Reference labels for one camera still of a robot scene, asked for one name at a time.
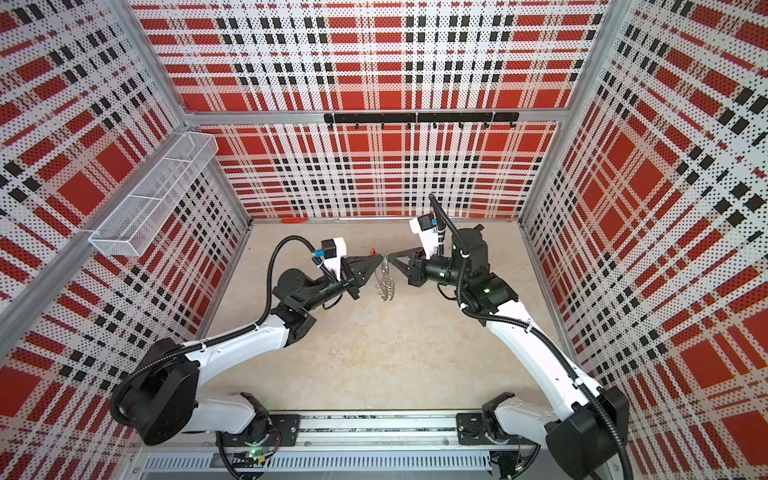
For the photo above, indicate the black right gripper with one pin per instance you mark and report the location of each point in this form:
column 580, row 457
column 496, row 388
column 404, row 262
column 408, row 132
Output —
column 415, row 273

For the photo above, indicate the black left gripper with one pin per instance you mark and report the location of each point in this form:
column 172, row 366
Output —
column 360, row 264

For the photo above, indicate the metal keyring gauge red handle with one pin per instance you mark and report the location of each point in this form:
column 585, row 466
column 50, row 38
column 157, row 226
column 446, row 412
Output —
column 385, row 283

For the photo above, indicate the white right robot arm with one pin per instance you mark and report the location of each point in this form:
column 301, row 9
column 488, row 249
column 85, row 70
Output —
column 585, row 425

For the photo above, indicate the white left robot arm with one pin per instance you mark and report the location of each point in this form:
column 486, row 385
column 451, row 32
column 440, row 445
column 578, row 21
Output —
column 162, row 397

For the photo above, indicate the red marker pen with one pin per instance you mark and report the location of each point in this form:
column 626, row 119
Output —
column 297, row 220

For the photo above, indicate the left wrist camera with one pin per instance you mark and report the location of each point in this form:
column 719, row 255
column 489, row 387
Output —
column 328, row 257

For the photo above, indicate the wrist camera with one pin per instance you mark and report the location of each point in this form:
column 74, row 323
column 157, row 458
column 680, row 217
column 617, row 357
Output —
column 328, row 257
column 425, row 227

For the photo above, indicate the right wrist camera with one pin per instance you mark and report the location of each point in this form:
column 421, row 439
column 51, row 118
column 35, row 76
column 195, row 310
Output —
column 425, row 227

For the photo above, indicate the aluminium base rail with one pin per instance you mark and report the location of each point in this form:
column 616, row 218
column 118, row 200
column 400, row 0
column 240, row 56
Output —
column 352, row 444

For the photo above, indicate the black hook rail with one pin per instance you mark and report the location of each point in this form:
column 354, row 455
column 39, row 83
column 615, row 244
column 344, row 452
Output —
column 357, row 119

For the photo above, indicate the white wire mesh basket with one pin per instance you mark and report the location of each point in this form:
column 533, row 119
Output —
column 135, row 222

